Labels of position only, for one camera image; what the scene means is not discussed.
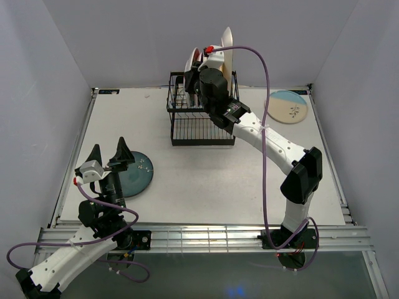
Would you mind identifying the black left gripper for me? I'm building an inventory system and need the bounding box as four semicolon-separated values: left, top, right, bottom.
85;136;135;212

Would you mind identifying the red plate blue flower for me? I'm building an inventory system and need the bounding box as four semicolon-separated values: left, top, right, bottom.
183;48;201;94

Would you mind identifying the dark teal round plate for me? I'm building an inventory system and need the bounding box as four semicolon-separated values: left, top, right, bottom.
119;151;154;198

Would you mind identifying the white rectangular plate black rim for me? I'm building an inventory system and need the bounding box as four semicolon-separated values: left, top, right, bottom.
221;26;234;91

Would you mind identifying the cream plate blue top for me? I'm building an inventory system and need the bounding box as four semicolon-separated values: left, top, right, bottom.
264;90;309;125

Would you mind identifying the white plate green red rim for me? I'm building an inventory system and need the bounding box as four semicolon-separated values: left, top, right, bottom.
186;93;197;108

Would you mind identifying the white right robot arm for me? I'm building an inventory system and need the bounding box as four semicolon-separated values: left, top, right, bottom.
184;61;322;249

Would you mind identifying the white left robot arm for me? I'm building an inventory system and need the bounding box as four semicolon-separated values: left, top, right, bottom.
16;137;135;298

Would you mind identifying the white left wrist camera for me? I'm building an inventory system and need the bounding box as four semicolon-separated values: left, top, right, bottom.
73;160;105;185

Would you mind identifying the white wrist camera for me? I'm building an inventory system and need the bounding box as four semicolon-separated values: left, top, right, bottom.
73;160;105;185
198;45;224;72

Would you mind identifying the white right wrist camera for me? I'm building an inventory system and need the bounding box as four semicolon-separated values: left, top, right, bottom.
198;45;224;72

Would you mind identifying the black wire dish rack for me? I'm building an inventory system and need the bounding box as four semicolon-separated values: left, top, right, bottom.
166;72;235;146

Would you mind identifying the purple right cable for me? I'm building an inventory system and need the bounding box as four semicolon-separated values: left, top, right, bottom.
213;45;319;272

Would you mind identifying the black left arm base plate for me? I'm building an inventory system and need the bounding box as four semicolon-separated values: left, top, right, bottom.
127;230;152;252

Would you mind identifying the aluminium front frame rail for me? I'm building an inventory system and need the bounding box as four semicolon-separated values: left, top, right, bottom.
36;225;375;255

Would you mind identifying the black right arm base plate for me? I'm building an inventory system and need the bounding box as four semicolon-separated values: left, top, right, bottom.
257;229;320;250

